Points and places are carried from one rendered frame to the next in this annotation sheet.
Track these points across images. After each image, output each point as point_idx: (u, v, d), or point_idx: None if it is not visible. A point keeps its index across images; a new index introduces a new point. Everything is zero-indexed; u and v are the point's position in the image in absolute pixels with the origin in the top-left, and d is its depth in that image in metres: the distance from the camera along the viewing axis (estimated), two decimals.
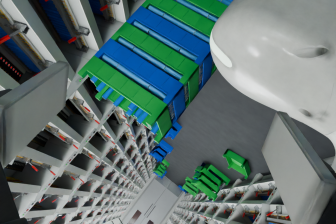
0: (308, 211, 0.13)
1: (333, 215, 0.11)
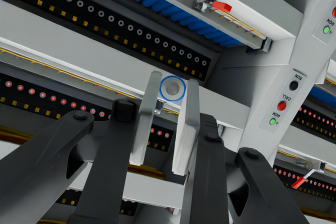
0: (179, 151, 0.15)
1: (202, 159, 0.12)
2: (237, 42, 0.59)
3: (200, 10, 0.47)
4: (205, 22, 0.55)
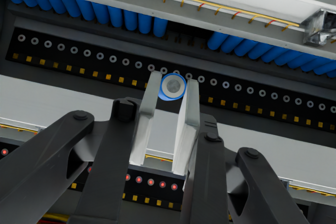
0: (178, 151, 0.15)
1: (202, 159, 0.12)
2: None
3: (318, 44, 0.33)
4: (326, 58, 0.39)
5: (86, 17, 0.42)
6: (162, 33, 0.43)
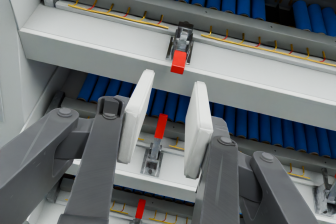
0: (191, 155, 0.15)
1: (215, 162, 0.12)
2: None
3: (186, 31, 0.33)
4: None
5: None
6: (313, 8, 0.42)
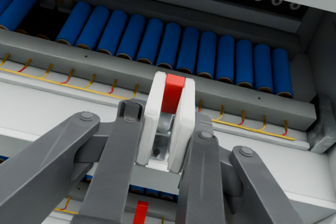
0: (173, 150, 0.15)
1: (197, 158, 0.12)
2: None
3: None
4: None
5: (191, 33, 0.33)
6: (93, 12, 0.33)
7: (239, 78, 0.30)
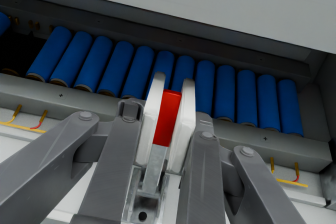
0: (174, 150, 0.15)
1: (197, 158, 0.12)
2: None
3: None
4: None
5: (185, 64, 0.28)
6: (73, 39, 0.28)
7: (241, 117, 0.26)
